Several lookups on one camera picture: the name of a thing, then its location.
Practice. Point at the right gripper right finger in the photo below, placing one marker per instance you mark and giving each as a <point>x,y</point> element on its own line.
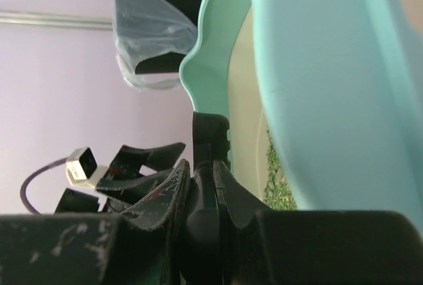
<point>243,253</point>

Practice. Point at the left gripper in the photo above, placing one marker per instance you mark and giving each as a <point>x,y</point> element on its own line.
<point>84,195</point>

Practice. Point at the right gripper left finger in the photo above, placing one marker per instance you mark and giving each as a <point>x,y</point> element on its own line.
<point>152,230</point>

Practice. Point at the black litter scoop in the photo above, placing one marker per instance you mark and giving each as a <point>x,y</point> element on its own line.
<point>199,244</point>

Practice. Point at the teal litter box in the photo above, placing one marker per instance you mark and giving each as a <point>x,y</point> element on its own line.
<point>341,87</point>

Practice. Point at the green cat litter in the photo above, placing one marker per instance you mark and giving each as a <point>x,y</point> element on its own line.
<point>277,194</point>

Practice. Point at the blue trash bag liner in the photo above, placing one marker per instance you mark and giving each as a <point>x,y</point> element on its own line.
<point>144,29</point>

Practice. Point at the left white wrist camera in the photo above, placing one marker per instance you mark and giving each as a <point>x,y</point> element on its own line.
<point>82,170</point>

